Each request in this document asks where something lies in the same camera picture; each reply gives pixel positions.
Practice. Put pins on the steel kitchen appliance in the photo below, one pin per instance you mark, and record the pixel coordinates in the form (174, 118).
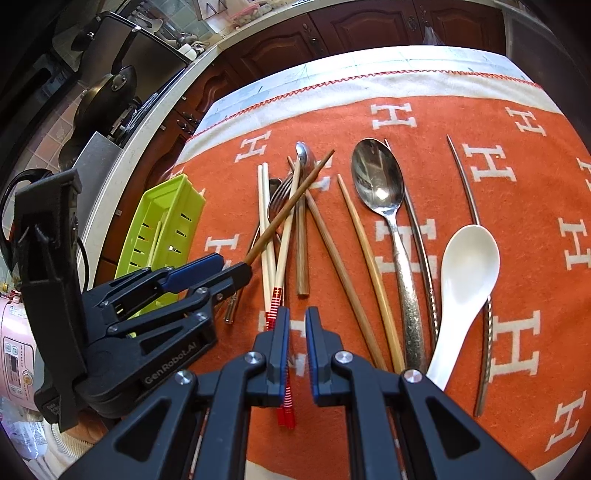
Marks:
(545, 41)

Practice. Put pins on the orange printed blanket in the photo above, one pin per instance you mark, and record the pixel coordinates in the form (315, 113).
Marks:
(438, 138)

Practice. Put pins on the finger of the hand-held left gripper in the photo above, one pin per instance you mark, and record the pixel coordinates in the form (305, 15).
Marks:
(231, 279)
(198, 272)

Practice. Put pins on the green plastic utensil basket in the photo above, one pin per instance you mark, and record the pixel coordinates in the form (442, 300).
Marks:
(157, 207)

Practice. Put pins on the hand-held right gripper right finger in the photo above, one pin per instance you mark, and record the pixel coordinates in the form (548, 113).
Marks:
(314, 355)

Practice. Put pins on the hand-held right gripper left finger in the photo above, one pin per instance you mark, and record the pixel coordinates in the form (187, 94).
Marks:
(282, 355)

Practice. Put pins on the steel gas stove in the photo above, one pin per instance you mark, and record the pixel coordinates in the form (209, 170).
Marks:
(152, 60)

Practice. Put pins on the silver metal chopstick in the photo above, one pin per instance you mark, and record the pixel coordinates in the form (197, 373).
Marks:
(418, 230)
(466, 184)

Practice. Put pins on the white ceramic soup spoon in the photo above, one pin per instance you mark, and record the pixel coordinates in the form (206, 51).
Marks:
(471, 258)

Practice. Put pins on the pink rice cooker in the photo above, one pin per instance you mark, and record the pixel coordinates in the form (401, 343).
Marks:
(18, 350)

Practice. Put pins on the large silver metal spoon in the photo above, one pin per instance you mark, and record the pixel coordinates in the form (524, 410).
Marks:
(376, 175)

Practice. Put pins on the white plastic bag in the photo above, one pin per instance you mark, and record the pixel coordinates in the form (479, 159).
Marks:
(429, 36)

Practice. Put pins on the dark brown wooden chopstick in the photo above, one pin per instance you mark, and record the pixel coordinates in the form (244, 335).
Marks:
(303, 258)
(295, 198)

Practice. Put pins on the cream chopstick red striped end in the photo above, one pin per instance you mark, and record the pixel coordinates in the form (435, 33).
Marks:
(264, 221)
(287, 230)

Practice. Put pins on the silver metal fork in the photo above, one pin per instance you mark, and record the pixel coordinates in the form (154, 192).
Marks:
(280, 194)

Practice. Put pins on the black frying pan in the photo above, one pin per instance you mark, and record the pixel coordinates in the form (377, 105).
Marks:
(106, 97)

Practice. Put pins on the light bamboo chopstick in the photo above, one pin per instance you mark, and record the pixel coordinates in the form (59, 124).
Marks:
(369, 258)

